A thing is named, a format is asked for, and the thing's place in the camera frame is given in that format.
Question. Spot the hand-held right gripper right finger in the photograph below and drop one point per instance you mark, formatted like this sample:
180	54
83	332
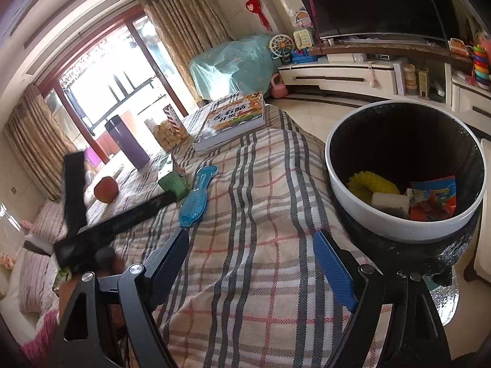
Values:
333	272

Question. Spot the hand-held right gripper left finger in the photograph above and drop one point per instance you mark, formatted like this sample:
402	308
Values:
168	264

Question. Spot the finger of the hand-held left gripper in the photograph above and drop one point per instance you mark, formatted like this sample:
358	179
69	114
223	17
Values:
130	216

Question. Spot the green carton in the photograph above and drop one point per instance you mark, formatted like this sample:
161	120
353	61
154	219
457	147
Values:
172	186

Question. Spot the white foam block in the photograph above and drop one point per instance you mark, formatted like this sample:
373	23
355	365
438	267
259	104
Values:
389	203

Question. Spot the yellow sponge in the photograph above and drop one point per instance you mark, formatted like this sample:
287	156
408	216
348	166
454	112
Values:
368	184

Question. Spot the orange blue snack packet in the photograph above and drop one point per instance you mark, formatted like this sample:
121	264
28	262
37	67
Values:
437	191

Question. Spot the black white-rimmed trash bin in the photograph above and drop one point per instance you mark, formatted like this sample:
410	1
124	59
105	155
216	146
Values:
402	138

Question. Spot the red apple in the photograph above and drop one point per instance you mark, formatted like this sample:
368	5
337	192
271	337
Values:
106	189

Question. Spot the blue plastic brush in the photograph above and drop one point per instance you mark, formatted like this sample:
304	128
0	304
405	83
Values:
191	207

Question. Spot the beige patterned curtain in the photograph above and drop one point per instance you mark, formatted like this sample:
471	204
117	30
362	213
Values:
184	34
34	134

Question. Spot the purple bottle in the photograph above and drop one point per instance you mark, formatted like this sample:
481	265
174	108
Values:
126	142

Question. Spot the clear snack jar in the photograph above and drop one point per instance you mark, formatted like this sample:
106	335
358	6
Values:
168	134

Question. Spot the plaid tablecloth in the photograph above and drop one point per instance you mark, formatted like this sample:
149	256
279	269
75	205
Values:
249	218

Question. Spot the small plush toy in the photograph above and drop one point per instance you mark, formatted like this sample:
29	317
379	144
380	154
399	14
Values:
7	260

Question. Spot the striped sofa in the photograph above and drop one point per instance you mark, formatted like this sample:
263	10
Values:
38	283

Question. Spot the silver foil sheet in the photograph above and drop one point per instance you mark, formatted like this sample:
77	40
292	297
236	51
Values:
445	299

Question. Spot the thick colourful book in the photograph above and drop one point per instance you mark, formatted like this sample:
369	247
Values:
230	119

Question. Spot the pink cloth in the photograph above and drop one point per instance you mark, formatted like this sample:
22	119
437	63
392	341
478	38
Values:
40	341

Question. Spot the red-framed glass door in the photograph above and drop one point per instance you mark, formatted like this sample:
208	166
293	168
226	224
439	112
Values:
132	34

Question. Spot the teal dust cover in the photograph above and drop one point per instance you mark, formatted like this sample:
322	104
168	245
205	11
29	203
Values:
230	61

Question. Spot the pink kettlebell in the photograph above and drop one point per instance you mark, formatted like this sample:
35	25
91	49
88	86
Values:
279	89

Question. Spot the white television cabinet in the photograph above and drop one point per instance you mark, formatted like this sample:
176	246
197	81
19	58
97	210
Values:
326	80

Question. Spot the pink hanging toy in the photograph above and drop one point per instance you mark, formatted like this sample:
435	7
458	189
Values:
373	78

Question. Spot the bamboo steamer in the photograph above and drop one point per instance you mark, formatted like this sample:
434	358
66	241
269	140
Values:
409	80

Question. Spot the blue toy box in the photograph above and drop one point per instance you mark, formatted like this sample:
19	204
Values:
303	56

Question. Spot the ferris wheel toy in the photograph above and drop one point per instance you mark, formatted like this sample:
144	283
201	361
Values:
280	46

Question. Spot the green toy phone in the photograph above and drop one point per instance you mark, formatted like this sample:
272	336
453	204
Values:
303	39

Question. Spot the red hanging ornament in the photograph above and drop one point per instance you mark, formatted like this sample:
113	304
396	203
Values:
251	4

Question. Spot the toy cash register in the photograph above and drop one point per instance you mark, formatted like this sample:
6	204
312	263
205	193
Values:
458	46

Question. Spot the black television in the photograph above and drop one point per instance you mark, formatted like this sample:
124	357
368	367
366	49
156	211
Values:
376	0

